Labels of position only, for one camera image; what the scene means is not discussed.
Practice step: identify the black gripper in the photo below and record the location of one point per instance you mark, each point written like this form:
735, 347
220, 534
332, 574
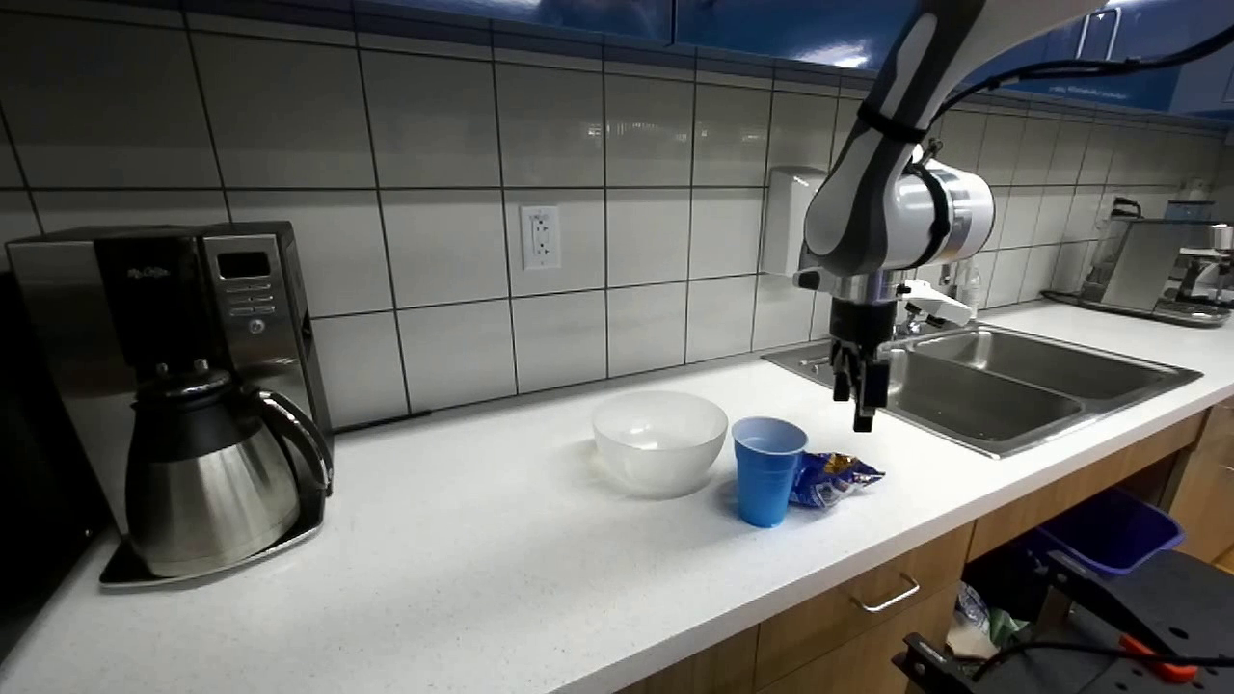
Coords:
860, 328

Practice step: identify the blue snack packet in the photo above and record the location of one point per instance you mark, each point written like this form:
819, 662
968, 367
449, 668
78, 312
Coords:
834, 481

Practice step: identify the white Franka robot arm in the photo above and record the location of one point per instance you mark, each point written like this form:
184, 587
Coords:
888, 195

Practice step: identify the translucent plastic bowl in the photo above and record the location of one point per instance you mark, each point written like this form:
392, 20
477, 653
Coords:
657, 445

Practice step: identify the blue plastic cup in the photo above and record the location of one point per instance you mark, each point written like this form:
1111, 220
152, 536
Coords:
767, 475

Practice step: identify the stainless steel double sink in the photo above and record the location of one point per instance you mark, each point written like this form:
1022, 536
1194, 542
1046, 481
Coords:
1028, 380

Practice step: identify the wooden base cabinets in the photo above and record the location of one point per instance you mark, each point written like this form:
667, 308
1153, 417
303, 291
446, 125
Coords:
834, 619

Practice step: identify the blue plastic bin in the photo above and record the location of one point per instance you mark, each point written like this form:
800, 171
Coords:
1111, 534

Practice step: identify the silver countertop appliance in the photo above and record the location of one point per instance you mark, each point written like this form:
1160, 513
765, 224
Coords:
1160, 272

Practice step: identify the black equipment stand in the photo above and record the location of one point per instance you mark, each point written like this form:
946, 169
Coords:
1160, 619

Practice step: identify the black steel coffee maker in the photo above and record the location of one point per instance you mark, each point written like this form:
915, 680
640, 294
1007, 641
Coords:
244, 294

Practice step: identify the stainless steel coffee carafe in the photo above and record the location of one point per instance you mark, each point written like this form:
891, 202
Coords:
215, 489

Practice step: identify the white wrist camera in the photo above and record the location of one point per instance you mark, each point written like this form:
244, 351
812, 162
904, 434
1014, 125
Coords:
937, 312

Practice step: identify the white wall soap dispenser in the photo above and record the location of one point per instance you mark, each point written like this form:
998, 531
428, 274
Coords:
787, 224

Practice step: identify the white wall outlet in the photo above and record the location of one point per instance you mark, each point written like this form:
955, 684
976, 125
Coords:
543, 242

